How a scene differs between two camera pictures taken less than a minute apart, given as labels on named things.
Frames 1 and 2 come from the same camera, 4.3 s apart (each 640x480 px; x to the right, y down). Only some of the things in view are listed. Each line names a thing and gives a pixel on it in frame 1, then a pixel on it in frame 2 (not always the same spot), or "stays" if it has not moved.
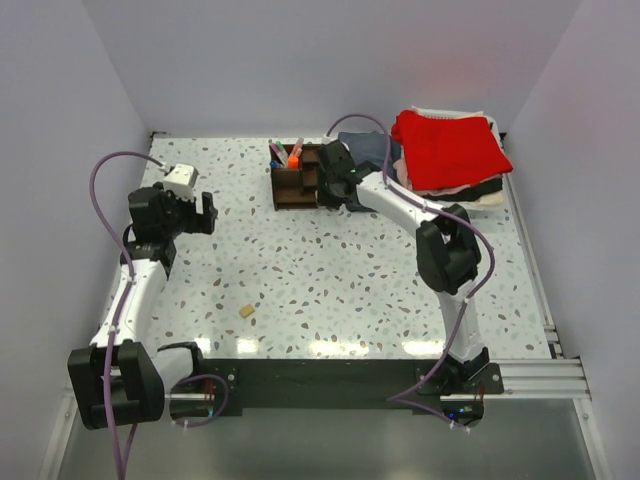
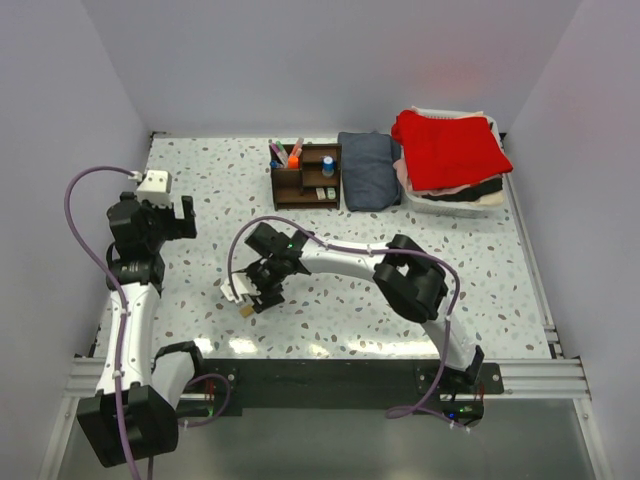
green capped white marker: x=282 y=151 stays
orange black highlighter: x=293 y=162 stays
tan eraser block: x=247 y=311 stays
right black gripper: x=322 y=199 -> x=267 y=298
